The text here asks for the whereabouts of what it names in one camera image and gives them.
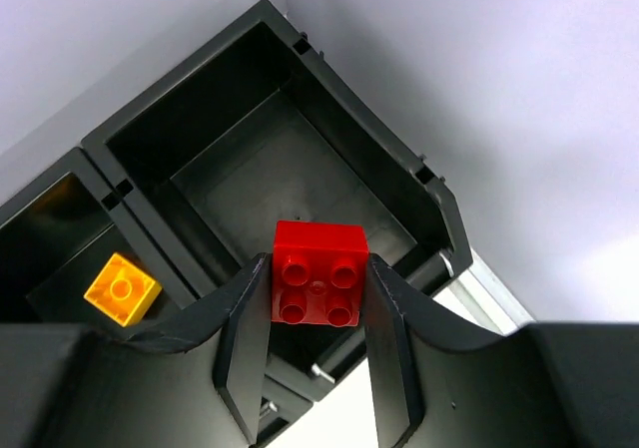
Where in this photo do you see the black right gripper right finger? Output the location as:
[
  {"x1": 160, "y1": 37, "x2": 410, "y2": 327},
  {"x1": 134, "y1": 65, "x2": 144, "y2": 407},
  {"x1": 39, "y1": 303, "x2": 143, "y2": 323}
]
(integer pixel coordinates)
[{"x1": 363, "y1": 255, "x2": 638, "y2": 447}]

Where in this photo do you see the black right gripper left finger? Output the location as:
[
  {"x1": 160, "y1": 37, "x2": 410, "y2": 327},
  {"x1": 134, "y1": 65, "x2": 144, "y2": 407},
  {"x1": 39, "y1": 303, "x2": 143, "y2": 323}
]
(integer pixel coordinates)
[{"x1": 1, "y1": 253, "x2": 272, "y2": 447}]

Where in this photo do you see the yellow square lego brick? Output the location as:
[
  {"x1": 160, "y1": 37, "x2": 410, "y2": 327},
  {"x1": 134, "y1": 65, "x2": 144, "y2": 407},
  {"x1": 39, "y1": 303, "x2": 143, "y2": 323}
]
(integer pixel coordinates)
[{"x1": 83, "y1": 252, "x2": 162, "y2": 327}]

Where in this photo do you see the red square lego brick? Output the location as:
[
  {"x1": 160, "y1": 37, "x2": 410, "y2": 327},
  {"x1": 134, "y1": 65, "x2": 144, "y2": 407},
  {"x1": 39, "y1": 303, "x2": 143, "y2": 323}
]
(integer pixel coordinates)
[{"x1": 271, "y1": 221, "x2": 369, "y2": 328}]

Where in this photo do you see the black container row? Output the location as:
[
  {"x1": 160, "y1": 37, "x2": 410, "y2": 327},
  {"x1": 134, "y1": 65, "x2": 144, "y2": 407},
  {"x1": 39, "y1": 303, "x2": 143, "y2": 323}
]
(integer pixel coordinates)
[{"x1": 0, "y1": 0, "x2": 474, "y2": 448}]

